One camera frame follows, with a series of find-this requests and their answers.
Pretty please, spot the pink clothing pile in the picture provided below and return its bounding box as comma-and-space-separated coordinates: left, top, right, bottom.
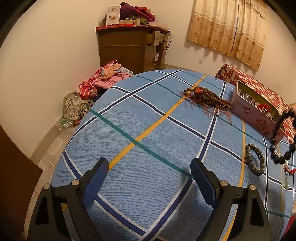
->
94, 60, 134, 90

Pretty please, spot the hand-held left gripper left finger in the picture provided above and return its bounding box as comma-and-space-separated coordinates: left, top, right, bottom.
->
27, 158, 110, 241

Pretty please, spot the flat red box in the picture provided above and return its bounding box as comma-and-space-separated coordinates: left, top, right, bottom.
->
96, 23, 134, 32

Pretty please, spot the pink tin box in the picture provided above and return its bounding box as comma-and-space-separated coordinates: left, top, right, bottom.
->
231, 80, 290, 142

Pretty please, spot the blue checked tablecloth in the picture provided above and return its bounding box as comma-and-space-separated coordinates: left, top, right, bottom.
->
50, 69, 296, 241

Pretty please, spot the brown wooden door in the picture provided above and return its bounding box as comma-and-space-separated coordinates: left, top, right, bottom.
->
0, 124, 44, 241

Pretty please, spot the grey floral cloth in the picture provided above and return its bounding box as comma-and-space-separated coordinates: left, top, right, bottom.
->
63, 92, 94, 121

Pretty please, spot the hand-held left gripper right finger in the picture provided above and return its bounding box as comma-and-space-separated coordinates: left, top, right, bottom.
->
190, 158, 271, 241

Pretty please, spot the white cardboard box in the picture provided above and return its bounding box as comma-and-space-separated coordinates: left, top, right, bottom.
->
106, 6, 121, 25

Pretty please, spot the jade pendant with red cord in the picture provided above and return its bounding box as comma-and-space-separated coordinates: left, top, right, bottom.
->
283, 162, 296, 191

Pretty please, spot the red plaid cloth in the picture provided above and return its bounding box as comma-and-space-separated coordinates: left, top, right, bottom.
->
77, 81, 99, 98

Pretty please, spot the brown wooden bead necklace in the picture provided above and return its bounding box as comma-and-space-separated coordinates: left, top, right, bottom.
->
177, 86, 233, 123

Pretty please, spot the brown wooden cabinet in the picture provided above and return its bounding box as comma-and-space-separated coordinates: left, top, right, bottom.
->
96, 25, 169, 75

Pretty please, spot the dark bead bracelet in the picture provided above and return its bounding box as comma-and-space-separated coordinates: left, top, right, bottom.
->
269, 108, 296, 165

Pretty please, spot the grey bead bracelet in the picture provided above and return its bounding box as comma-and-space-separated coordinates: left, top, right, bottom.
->
245, 143, 266, 176

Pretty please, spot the red printed bed blanket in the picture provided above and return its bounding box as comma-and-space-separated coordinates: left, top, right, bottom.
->
215, 64, 296, 144

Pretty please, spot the clear plastic wrapper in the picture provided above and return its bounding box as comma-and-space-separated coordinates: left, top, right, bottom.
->
58, 117, 73, 129

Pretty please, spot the pile of clothes on cabinet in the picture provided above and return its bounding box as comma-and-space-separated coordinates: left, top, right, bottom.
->
120, 2, 170, 30

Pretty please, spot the beige patterned curtain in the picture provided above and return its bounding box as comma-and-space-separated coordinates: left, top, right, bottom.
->
187, 0, 269, 72

